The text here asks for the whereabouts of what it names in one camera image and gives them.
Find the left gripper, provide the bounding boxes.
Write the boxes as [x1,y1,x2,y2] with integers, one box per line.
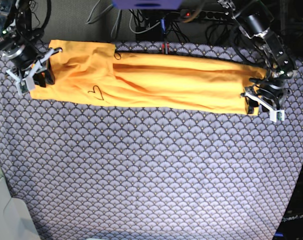
[244,71,297,115]

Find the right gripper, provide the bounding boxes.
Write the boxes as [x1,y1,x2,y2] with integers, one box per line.
[0,31,56,88]

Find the yellow T-shirt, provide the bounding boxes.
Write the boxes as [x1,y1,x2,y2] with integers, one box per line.
[30,40,266,114]

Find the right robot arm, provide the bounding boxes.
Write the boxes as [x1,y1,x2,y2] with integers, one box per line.
[0,0,62,94]

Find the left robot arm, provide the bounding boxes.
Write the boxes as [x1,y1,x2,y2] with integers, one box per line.
[219,0,296,122]

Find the blue fan-patterned tablecloth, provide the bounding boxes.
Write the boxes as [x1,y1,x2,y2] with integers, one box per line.
[0,54,303,240]

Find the red black table clamp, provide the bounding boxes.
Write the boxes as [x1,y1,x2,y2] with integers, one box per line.
[161,42,170,55]

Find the black OpenArm labelled case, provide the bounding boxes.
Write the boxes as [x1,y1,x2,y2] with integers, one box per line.
[273,165,303,240]

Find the blue box at top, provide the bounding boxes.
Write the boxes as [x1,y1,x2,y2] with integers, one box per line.
[112,0,183,10]

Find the white plastic bin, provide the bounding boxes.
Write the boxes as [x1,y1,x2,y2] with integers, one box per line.
[0,167,40,240]

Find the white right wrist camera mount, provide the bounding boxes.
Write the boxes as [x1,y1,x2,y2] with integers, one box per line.
[6,47,63,96]

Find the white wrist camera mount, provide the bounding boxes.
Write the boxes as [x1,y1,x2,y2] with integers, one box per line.
[6,47,63,96]
[240,90,285,123]

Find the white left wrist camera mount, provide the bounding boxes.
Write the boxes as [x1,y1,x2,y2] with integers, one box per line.
[240,90,285,123]

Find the white power strip red switch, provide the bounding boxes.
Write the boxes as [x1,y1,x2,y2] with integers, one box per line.
[179,9,230,20]

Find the black cable bundle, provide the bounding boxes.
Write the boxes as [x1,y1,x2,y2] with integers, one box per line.
[86,4,242,43]

